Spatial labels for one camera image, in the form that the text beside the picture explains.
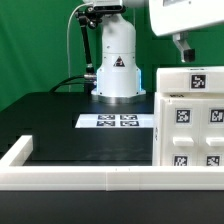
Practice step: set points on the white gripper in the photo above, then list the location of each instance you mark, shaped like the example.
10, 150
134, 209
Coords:
174, 16

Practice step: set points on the white cabinet top block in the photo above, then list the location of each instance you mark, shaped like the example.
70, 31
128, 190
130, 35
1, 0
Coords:
190, 79

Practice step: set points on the white cabinet body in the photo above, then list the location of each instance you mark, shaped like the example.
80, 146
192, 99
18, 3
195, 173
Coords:
160, 100

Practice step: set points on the white cabinet door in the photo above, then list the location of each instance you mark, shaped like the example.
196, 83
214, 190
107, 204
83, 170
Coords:
212, 133
180, 133

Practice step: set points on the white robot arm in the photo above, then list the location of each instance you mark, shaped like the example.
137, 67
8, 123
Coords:
118, 80

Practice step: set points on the white flat tag plate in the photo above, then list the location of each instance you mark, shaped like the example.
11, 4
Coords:
115, 121

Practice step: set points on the black camera on mount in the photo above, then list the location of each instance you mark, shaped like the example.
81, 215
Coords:
113, 9

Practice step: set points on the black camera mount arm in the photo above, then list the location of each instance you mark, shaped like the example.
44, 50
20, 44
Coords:
88, 19

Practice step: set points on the white U-shaped table frame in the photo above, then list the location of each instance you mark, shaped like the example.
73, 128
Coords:
16, 175

